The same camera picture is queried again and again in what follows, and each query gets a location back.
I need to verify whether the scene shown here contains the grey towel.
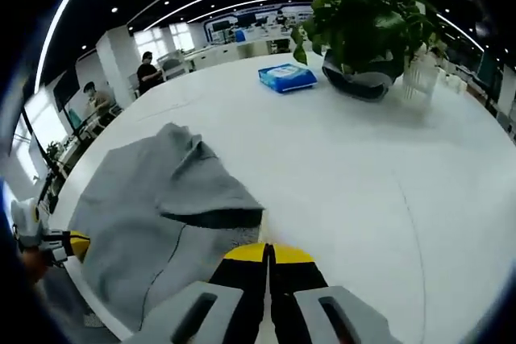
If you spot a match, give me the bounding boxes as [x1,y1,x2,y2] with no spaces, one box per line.
[66,122,266,335]

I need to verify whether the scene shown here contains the person's left hand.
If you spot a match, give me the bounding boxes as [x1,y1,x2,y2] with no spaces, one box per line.
[18,247,52,285]

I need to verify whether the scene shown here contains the person's grey clothing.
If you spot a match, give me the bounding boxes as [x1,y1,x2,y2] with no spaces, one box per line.
[38,266,124,344]

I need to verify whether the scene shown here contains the dark screen on stand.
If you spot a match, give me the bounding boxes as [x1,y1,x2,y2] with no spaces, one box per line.
[52,71,81,114]

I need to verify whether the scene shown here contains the white office chair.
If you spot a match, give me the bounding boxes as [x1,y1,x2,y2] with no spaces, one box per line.
[160,56,187,81]

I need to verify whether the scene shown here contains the blue wet wipes packet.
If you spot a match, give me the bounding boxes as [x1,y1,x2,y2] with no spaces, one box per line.
[257,63,318,93]

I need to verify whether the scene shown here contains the dark grey plant pot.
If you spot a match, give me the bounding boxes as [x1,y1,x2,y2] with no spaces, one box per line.
[321,52,404,102]

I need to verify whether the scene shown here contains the clear ribbed holder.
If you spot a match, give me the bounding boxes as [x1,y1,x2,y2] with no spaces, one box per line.
[402,46,441,104]

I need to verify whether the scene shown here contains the green leafy plant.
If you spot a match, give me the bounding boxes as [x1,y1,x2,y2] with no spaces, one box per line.
[290,0,448,77]

